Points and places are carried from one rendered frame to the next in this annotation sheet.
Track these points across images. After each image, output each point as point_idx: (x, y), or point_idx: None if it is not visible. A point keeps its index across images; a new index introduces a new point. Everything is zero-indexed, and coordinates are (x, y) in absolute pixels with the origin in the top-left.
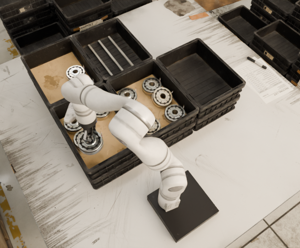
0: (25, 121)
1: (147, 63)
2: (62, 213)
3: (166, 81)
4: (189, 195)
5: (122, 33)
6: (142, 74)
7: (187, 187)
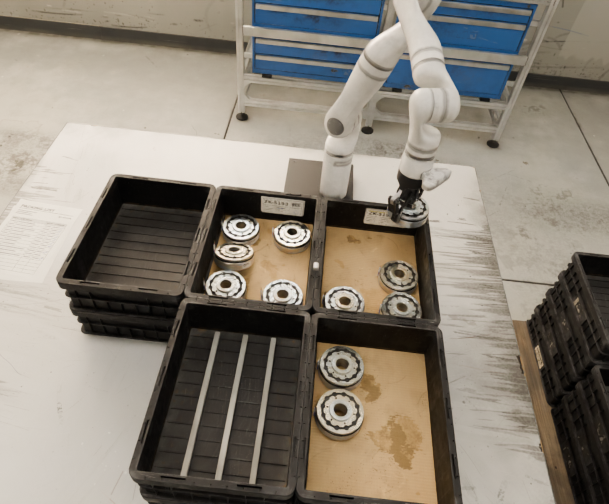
0: (478, 445)
1: (206, 295)
2: (462, 265)
3: (203, 262)
4: (305, 181)
5: (152, 443)
6: None
7: (300, 187)
